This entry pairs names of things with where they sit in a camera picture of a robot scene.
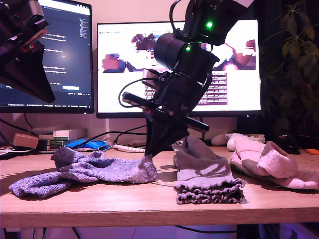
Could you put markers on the pale grey flat object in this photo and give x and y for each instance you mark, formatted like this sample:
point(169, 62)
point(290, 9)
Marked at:
point(47, 130)

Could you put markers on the black wallet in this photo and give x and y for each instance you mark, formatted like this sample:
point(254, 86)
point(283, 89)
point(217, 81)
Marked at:
point(291, 151)

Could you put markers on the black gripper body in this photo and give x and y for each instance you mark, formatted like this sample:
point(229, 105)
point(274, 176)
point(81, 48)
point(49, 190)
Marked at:
point(184, 94)

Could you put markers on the orange object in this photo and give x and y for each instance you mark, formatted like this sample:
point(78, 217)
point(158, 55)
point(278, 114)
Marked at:
point(312, 152)

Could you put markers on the blue plastic packet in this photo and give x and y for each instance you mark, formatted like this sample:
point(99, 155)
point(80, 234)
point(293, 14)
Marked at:
point(92, 145)

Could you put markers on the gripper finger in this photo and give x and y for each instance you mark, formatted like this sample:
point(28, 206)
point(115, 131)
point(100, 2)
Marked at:
point(32, 69)
point(153, 132)
point(174, 132)
point(15, 82)

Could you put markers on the white game controller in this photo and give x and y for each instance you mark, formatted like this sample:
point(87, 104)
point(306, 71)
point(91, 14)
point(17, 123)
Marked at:
point(230, 144)

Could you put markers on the pale round controller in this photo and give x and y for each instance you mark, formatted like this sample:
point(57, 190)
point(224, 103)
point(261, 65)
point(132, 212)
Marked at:
point(219, 140)

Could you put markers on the flat white box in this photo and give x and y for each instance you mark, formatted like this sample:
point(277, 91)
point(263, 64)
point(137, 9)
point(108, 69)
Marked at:
point(46, 137)

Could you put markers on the black flat device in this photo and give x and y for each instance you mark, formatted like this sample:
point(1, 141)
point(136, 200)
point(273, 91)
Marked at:
point(12, 156)

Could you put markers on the blue knitted sock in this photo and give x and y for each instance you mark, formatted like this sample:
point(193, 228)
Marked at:
point(117, 169)
point(37, 185)

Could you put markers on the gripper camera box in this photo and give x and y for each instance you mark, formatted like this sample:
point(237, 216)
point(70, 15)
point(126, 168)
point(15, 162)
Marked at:
point(27, 12)
point(150, 77)

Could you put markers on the small green label box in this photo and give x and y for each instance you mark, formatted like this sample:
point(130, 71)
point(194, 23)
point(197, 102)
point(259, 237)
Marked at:
point(58, 144)

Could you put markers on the grey ribbed sock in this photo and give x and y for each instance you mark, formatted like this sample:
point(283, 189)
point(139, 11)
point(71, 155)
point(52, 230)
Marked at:
point(199, 159)
point(209, 198)

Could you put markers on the white box green label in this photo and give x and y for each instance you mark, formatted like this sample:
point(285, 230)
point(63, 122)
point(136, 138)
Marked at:
point(74, 134)

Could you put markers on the pink fluffy sock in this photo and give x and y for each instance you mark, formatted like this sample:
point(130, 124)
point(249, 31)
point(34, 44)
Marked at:
point(306, 181)
point(274, 161)

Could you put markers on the green leafy houseplant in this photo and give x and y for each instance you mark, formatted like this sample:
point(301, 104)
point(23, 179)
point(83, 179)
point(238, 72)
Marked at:
point(290, 47)

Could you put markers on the dark code screen monitor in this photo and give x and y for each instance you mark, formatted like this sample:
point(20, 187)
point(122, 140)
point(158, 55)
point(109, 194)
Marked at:
point(69, 37)

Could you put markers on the bright screen monitor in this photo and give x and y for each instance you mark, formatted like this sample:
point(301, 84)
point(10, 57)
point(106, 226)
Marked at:
point(112, 94)

